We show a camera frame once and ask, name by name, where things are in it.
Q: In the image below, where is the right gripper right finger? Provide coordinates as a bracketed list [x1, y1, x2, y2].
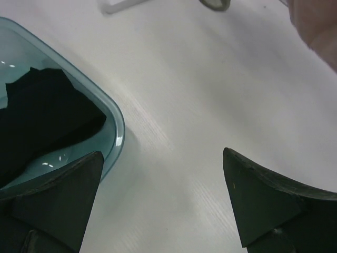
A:
[223, 148, 336, 253]

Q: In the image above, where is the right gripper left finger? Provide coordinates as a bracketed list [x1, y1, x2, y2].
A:
[1, 151, 103, 252]

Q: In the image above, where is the black underwear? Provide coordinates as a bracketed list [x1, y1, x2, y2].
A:
[1, 67, 106, 187]

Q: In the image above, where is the pink underwear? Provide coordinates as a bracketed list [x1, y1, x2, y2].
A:
[287, 0, 336, 71]

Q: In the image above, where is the grey underwear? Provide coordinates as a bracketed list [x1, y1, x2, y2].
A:
[200, 0, 231, 12]

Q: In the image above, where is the teal plastic basin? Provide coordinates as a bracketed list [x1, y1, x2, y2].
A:
[1, 17, 125, 187]

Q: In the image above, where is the white drying rack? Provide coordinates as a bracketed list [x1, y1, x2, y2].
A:
[97, 0, 146, 15]

